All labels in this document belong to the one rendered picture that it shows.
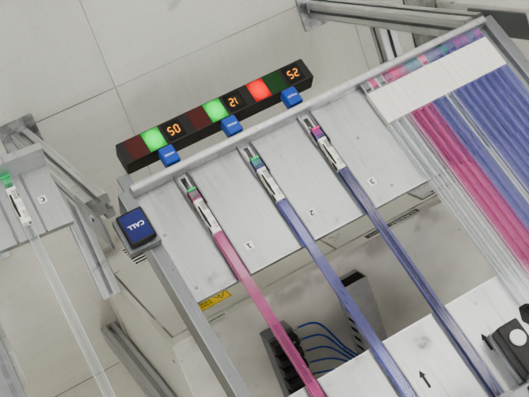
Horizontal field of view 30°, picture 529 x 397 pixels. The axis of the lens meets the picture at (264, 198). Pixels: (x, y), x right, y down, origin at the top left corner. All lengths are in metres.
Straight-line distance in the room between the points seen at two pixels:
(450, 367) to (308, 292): 0.41
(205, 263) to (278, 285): 0.33
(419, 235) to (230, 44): 0.70
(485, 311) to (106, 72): 1.07
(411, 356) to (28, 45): 1.11
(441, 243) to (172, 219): 0.61
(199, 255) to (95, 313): 0.89
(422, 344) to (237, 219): 0.33
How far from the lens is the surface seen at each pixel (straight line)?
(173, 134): 1.55
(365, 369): 1.41
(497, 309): 1.49
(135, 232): 1.41
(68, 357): 2.33
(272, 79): 1.61
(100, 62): 2.19
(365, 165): 1.54
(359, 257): 1.79
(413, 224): 1.84
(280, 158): 1.52
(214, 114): 1.57
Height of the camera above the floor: 2.10
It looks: 62 degrees down
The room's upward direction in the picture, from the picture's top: 119 degrees clockwise
